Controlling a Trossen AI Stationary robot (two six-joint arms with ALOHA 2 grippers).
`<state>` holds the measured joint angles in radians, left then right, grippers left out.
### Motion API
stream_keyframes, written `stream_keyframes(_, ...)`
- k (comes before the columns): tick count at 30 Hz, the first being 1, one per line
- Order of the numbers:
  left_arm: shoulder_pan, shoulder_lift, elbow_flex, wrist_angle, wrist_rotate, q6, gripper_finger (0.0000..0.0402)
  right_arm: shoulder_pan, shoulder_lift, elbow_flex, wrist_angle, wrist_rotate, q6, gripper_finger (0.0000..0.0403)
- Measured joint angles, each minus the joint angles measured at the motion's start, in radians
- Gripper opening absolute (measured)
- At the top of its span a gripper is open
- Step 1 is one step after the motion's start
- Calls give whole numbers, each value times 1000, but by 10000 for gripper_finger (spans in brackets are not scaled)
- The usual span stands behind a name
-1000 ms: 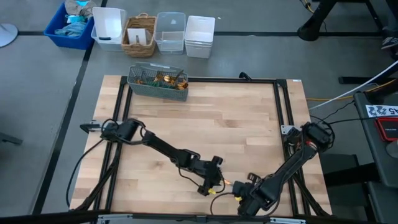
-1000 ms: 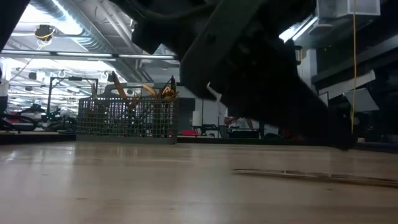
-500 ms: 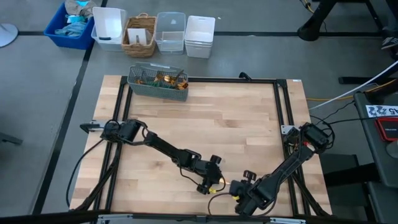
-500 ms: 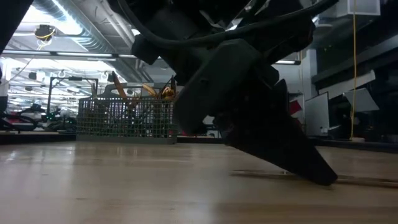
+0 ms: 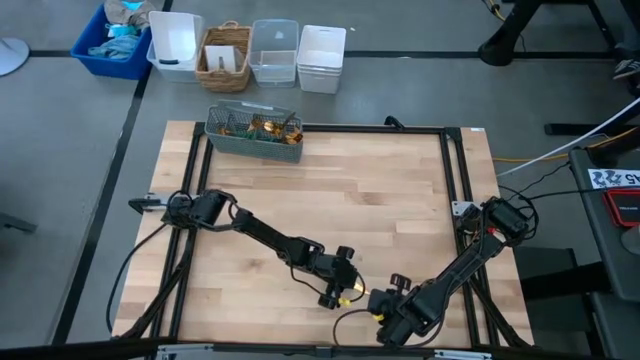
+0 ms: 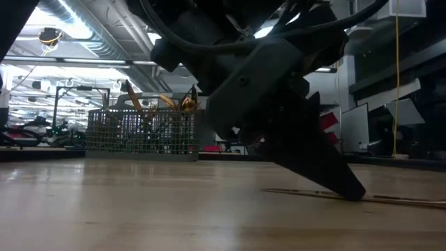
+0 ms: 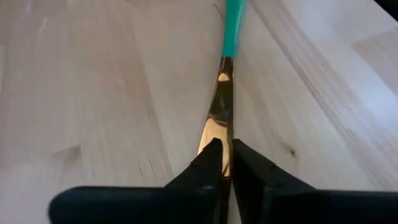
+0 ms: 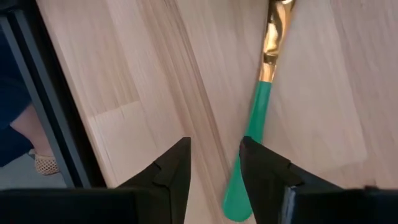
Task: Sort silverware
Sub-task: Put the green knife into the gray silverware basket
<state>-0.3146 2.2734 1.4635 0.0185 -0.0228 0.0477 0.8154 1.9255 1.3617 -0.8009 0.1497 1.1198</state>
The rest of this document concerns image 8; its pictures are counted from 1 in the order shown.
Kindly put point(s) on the person's foot in shoe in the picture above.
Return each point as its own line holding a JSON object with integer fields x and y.
{"x": 12, "y": 93}

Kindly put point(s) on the black table frame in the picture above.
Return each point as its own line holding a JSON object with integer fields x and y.
{"x": 60, "y": 93}

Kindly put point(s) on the person's shoe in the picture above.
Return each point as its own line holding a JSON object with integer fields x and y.
{"x": 46, "y": 165}

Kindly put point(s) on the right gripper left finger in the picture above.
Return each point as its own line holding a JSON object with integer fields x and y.
{"x": 177, "y": 174}

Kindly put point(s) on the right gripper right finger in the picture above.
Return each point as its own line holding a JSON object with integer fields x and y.
{"x": 267, "y": 180}

